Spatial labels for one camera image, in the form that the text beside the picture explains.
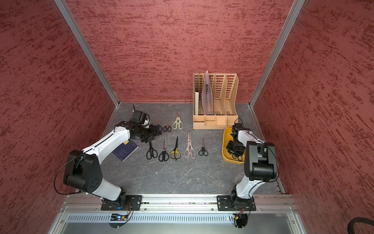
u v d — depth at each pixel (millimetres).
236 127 812
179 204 758
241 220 734
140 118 706
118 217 719
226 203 739
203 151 937
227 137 974
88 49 874
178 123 1065
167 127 1061
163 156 918
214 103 1188
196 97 881
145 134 752
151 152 921
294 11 724
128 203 734
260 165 494
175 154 918
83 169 442
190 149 942
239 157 902
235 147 794
